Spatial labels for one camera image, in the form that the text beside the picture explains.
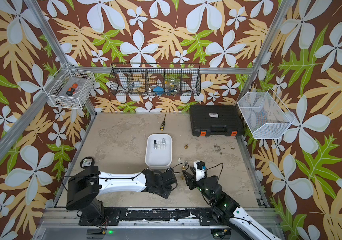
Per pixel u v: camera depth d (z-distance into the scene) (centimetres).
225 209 58
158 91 93
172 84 92
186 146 100
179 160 93
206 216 72
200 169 66
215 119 111
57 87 80
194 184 69
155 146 99
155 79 98
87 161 93
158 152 98
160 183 62
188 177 71
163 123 114
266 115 82
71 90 80
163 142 101
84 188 46
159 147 99
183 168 90
